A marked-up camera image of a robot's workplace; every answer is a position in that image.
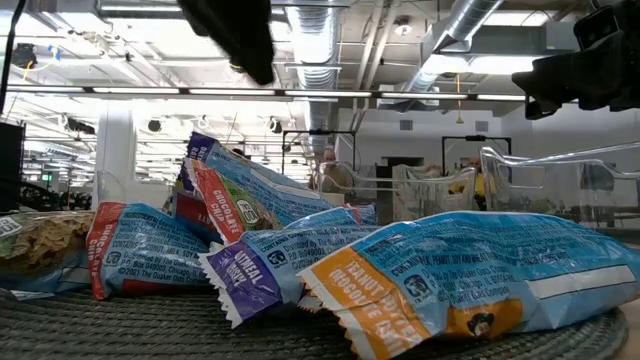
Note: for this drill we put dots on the black metal station frame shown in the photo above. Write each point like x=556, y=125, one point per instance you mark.
x=475, y=138
x=320, y=132

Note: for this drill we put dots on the peanut butter granola bar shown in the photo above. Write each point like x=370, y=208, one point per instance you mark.
x=475, y=270

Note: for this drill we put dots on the black monitor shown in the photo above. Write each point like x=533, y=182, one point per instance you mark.
x=11, y=165

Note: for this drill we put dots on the large clear plastic container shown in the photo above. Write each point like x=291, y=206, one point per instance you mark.
x=525, y=200

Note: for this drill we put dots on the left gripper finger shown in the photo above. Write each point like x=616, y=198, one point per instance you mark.
x=235, y=30

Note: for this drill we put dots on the white column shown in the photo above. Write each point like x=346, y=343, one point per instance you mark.
x=115, y=150

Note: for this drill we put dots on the blue wrapped granola bar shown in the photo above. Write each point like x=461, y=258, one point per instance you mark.
x=325, y=217

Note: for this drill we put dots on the long ceiling light strip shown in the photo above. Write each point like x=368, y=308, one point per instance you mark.
x=325, y=93

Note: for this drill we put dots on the black ceiling device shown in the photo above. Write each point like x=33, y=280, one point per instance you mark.
x=24, y=55

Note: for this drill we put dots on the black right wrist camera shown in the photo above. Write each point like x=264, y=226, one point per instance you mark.
x=595, y=27

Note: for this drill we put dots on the silver ventilation duct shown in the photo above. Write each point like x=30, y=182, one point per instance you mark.
x=315, y=50
x=465, y=20

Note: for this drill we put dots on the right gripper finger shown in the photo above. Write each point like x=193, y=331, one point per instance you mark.
x=550, y=77

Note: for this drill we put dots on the person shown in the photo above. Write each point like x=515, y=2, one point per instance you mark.
x=477, y=185
x=332, y=172

